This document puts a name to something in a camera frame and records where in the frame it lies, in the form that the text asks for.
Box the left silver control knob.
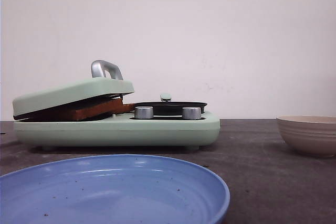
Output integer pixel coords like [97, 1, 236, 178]
[134, 106, 154, 120]

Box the silver control knob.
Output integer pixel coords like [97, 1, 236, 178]
[134, 106, 154, 120]
[182, 106, 202, 120]

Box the black round frying pan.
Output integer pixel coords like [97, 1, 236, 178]
[134, 93, 207, 116]

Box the beige ribbed bowl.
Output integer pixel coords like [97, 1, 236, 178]
[277, 115, 335, 157]

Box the mint green sandwich maker base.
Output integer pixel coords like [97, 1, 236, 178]
[14, 111, 221, 147]

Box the blue plate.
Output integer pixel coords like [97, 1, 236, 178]
[1, 154, 230, 223]

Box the right silver control knob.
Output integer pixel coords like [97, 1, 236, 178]
[182, 106, 202, 120]

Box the sandwich maker hinged lid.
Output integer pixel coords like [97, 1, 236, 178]
[13, 60, 134, 120]

